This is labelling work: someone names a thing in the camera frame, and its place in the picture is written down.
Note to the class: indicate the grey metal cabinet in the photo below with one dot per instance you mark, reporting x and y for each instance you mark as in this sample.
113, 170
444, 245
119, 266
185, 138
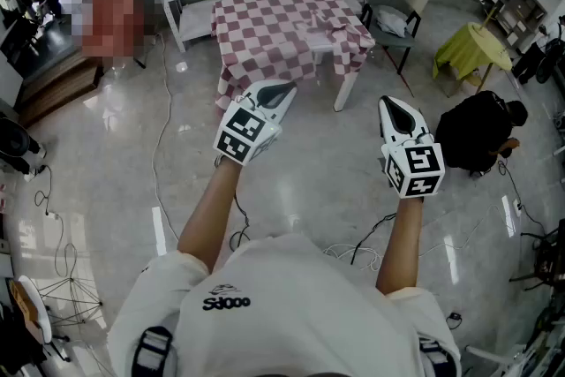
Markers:
523, 9

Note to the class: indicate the person's white t-shirt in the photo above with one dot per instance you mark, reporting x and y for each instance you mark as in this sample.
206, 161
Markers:
287, 300

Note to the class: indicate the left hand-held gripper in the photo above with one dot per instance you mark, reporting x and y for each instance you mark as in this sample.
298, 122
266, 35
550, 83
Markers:
247, 137

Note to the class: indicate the person's left forearm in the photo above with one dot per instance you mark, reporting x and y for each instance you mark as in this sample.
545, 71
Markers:
212, 216

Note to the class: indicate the person's right forearm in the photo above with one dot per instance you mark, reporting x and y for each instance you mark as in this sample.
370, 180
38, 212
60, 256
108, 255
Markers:
401, 247

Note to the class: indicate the yellow-green round stool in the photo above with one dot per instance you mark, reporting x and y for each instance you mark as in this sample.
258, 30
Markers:
468, 48

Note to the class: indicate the red white checkered tablecloth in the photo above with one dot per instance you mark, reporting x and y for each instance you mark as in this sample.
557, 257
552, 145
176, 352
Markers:
265, 35

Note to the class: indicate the white cloth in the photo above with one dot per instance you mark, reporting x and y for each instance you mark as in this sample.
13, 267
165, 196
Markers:
392, 21

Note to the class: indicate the white power strip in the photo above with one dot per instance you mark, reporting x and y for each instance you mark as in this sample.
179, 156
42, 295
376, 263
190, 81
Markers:
52, 215

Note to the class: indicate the black metal stand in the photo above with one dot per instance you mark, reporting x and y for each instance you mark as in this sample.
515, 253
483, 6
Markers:
549, 256

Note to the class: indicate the wooden platform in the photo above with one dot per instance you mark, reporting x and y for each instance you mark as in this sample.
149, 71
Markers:
57, 88

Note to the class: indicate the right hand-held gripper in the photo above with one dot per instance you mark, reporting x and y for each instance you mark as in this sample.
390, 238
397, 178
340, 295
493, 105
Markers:
415, 168

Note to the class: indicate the orange armchair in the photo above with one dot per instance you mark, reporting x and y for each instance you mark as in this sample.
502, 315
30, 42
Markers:
110, 4

